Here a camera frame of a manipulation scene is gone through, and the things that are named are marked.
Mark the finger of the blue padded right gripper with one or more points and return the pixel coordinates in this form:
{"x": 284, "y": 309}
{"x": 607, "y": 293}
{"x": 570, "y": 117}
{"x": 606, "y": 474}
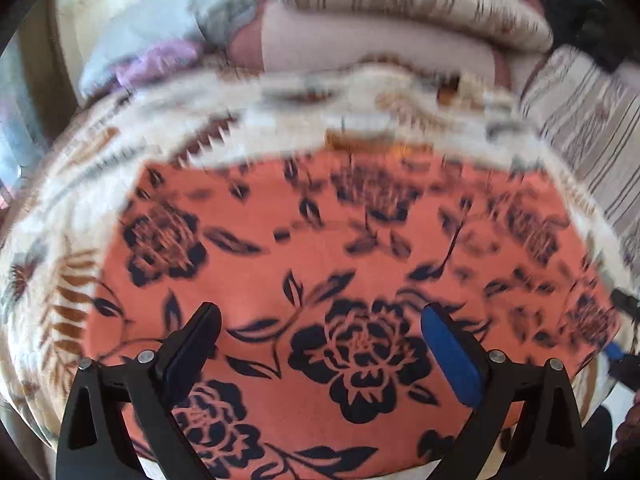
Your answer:
{"x": 623, "y": 351}

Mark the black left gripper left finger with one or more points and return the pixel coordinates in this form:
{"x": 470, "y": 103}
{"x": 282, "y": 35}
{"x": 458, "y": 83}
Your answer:
{"x": 94, "y": 440}

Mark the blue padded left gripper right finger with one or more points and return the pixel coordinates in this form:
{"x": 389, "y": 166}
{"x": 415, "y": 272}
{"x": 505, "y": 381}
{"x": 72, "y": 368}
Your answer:
{"x": 547, "y": 442}

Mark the orange black floral garment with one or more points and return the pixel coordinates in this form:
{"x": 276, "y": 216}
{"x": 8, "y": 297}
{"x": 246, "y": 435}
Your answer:
{"x": 321, "y": 265}

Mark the cream leaf patterned blanket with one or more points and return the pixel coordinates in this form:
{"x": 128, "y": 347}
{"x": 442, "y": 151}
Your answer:
{"x": 54, "y": 249}

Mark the black garment pile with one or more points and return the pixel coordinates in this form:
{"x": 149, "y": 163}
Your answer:
{"x": 588, "y": 26}

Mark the purple patterned cloth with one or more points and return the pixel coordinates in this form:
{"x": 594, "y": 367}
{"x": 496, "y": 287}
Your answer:
{"x": 157, "y": 62}

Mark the light blue grey cloth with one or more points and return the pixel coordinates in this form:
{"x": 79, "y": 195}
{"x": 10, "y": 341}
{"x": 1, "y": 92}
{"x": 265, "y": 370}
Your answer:
{"x": 146, "y": 23}

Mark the pink bed sheet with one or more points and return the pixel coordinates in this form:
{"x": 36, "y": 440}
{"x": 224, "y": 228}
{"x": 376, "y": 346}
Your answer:
{"x": 282, "y": 38}

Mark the window with dark frame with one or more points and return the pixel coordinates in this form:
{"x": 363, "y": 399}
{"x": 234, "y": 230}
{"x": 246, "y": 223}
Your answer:
{"x": 37, "y": 99}

